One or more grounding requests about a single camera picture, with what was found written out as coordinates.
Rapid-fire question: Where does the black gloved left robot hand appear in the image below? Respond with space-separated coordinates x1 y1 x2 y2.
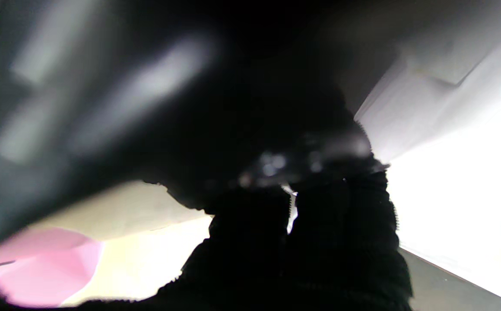
82 173 413 311

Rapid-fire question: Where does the black tissue box base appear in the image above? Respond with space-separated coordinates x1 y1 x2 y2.
0 0 372 251

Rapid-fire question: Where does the pink tissue box cover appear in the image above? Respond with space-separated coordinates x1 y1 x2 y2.
0 228 104 308

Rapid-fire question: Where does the brown leather sofa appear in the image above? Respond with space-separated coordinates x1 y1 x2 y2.
400 248 501 311

